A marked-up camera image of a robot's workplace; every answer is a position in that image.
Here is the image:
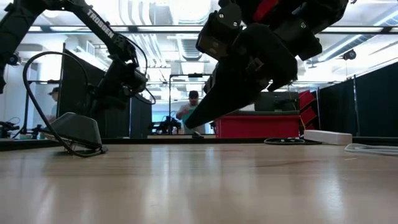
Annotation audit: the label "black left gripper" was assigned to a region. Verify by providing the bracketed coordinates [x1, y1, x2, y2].
[99, 60, 149, 108]

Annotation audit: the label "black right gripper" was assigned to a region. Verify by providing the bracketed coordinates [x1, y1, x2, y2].
[185, 23, 299, 129]

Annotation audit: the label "grey pyramid power hub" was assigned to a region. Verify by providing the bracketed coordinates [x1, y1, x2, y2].
[22, 50, 109, 159]

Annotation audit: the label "white power strip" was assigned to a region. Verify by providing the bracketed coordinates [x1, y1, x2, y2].
[303, 129, 353, 146]

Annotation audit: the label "thin white USB cable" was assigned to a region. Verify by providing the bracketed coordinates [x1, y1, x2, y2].
[344, 142, 398, 157]

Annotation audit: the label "person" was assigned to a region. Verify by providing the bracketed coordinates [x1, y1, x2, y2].
[175, 90, 206, 135]
[46, 86, 60, 124]

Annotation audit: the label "green cloth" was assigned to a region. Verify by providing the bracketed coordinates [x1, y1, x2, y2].
[182, 107, 200, 125]

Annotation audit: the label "red plastic bin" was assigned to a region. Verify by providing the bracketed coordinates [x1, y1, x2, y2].
[213, 114, 302, 139]

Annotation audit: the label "black partition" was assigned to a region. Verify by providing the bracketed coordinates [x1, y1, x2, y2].
[316, 61, 398, 138]
[57, 42, 154, 140]

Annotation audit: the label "black monitor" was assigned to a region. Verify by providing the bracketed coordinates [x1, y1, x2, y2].
[254, 91, 300, 112]

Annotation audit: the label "red shelf bins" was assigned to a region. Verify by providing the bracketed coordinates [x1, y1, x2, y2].
[297, 89, 320, 131]

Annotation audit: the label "black ceiling spotlight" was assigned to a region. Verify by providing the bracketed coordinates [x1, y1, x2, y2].
[341, 49, 358, 62]
[6, 52, 21, 67]

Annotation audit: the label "black overhead crossbeam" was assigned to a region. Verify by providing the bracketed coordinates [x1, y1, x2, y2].
[0, 24, 398, 35]

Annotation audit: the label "thin black station frame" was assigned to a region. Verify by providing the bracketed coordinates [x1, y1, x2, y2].
[169, 73, 215, 135]

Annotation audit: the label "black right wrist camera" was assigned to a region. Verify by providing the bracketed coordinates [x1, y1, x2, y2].
[195, 2, 243, 60]

